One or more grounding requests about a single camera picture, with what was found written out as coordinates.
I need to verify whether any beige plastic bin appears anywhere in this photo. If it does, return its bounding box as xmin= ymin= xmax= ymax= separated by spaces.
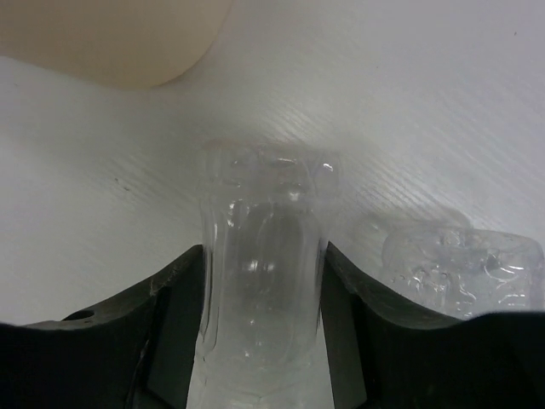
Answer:
xmin=1 ymin=0 xmax=232 ymax=89

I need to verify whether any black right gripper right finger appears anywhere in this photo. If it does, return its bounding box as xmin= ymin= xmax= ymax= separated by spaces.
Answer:
xmin=321 ymin=245 xmax=544 ymax=408

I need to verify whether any clear ribbed bottle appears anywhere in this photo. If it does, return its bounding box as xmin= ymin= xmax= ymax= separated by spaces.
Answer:
xmin=379 ymin=218 xmax=544 ymax=320
xmin=187 ymin=142 xmax=341 ymax=408

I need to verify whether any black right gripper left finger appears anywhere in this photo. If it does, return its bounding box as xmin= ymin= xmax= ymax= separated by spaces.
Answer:
xmin=1 ymin=245 xmax=204 ymax=408

